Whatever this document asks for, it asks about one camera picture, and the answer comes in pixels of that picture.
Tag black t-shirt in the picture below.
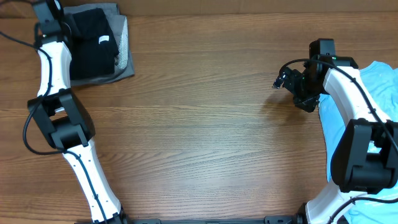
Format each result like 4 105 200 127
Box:
67 8 119 80

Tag folded grey shorts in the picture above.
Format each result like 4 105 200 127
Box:
63 3 134 86

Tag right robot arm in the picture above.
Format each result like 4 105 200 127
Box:
264 39 397 223

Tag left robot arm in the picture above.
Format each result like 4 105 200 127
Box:
27 1 130 223

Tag light blue t-shirt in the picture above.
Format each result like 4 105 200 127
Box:
306 62 397 223

